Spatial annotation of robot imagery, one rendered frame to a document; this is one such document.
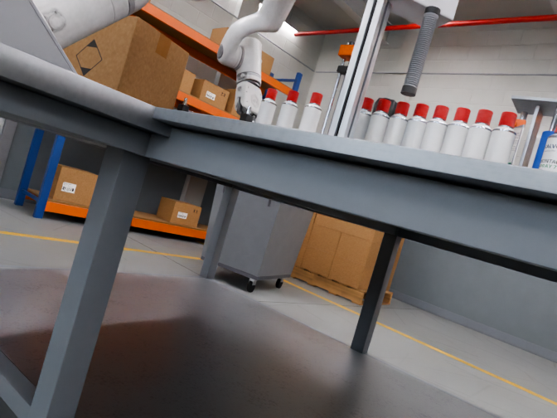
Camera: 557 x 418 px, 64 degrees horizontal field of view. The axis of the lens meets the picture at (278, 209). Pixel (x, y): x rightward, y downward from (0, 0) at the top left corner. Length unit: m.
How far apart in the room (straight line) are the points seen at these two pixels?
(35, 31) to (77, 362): 0.59
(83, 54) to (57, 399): 0.95
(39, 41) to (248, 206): 2.84
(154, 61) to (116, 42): 0.12
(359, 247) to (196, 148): 4.00
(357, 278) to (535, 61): 3.30
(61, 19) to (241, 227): 2.83
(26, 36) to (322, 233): 4.26
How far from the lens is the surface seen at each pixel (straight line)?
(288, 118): 1.41
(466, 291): 5.73
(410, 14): 1.27
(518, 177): 0.47
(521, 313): 5.57
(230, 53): 1.54
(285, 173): 0.61
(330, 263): 4.80
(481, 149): 1.15
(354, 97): 1.13
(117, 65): 1.38
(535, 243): 0.49
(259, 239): 3.51
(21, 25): 0.86
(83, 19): 0.97
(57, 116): 0.77
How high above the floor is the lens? 0.73
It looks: 1 degrees down
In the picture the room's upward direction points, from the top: 17 degrees clockwise
